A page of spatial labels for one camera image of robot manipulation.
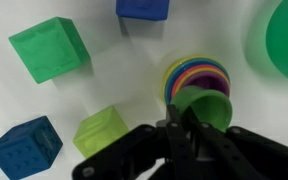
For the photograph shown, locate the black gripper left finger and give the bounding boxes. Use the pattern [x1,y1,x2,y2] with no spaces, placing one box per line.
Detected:
[71,103,200,180]

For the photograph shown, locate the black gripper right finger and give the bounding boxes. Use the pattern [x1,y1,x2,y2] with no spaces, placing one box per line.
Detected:
[187,113,288,180]

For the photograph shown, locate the small green cup bowl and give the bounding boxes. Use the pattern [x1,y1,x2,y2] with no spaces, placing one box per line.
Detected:
[169,85,234,134]

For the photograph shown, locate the large green translucent bowl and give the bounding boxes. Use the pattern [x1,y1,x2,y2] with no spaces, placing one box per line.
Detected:
[265,0,288,90]

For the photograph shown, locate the lime green cube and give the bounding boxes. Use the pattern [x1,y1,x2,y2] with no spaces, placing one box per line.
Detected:
[72,105,130,159]

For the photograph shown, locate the rainbow stacked cups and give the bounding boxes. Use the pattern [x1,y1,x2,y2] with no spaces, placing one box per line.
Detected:
[163,54,232,106]

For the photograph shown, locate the navy blue cube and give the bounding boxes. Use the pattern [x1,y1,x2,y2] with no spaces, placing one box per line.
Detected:
[0,115,64,180]

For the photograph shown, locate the royal blue cube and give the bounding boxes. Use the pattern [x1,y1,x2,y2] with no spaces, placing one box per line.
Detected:
[115,0,170,22]

